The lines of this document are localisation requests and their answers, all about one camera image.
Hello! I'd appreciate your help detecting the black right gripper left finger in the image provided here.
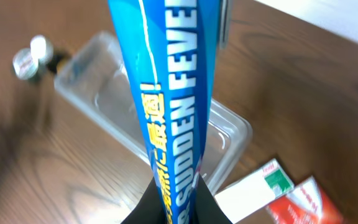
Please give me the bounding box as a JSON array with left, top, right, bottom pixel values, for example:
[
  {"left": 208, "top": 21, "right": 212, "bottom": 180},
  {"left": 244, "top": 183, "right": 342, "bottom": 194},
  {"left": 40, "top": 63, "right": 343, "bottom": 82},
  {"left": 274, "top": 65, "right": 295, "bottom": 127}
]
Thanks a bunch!
[{"left": 121, "top": 179, "right": 166, "bottom": 224}]

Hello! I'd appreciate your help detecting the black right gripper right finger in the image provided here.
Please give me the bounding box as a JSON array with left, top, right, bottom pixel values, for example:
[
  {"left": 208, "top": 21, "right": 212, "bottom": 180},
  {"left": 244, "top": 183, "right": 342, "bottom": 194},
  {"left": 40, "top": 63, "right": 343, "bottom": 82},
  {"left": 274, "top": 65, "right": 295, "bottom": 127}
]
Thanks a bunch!
[{"left": 193, "top": 177, "right": 232, "bottom": 224}]

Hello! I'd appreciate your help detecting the white green medicine box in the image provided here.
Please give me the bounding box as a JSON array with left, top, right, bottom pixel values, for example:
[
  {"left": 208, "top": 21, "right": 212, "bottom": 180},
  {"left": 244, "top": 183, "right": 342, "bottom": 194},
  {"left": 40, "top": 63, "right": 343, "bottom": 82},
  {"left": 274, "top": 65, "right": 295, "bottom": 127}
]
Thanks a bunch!
[{"left": 214, "top": 159, "right": 294, "bottom": 223}]

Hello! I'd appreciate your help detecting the red white medicine box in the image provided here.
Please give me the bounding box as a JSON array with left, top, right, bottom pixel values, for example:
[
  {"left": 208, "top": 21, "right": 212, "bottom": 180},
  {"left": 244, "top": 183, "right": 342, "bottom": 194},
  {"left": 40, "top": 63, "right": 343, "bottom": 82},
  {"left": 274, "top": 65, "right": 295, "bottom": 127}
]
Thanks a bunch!
[{"left": 267, "top": 176, "right": 344, "bottom": 224}]

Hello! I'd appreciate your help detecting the blue fever patch box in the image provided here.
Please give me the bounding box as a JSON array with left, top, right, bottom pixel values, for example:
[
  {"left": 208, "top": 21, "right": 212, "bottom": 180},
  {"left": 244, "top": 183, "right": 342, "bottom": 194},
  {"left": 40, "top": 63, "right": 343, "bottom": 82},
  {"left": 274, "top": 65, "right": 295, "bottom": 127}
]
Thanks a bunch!
[{"left": 108, "top": 0, "right": 221, "bottom": 223}]

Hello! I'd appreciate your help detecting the dark bottle white cap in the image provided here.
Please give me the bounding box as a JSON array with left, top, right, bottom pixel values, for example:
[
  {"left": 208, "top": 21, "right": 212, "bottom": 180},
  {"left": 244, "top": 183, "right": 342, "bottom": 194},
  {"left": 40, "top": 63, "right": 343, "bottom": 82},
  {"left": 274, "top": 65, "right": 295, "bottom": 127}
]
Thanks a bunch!
[{"left": 12, "top": 34, "right": 71, "bottom": 83}]

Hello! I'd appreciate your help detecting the clear plastic container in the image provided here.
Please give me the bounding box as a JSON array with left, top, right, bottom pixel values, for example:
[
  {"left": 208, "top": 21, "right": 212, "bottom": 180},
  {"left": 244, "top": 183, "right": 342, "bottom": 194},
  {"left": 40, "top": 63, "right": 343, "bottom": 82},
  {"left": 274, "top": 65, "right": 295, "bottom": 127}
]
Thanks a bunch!
[{"left": 54, "top": 31, "right": 252, "bottom": 194}]

